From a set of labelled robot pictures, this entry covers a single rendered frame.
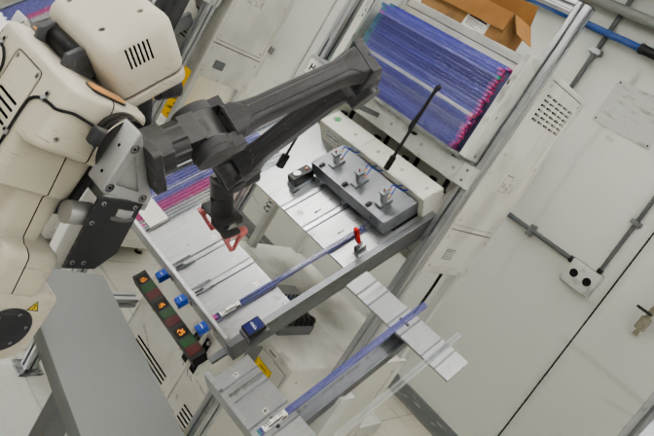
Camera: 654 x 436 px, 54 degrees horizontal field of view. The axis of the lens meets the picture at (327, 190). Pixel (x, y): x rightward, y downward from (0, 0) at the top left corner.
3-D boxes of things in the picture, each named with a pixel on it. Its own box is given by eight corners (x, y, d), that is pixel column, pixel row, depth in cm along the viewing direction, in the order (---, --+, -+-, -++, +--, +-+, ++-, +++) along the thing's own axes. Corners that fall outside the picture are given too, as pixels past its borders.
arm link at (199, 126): (166, 120, 107) (182, 147, 107) (218, 100, 113) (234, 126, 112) (158, 143, 115) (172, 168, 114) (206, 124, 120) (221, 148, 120)
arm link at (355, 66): (374, 22, 128) (401, 64, 126) (351, 56, 140) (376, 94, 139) (170, 110, 110) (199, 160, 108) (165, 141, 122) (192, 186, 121)
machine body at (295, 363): (193, 524, 200) (292, 371, 186) (101, 367, 241) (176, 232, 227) (321, 482, 251) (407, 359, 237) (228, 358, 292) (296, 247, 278)
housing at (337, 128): (420, 233, 194) (423, 199, 184) (321, 151, 222) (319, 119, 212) (439, 221, 197) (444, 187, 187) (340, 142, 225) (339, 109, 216)
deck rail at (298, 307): (233, 360, 163) (229, 347, 159) (229, 355, 165) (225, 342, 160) (435, 229, 193) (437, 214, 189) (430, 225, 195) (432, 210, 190)
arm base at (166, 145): (116, 118, 106) (153, 156, 100) (160, 102, 110) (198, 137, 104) (124, 159, 112) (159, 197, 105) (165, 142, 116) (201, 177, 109)
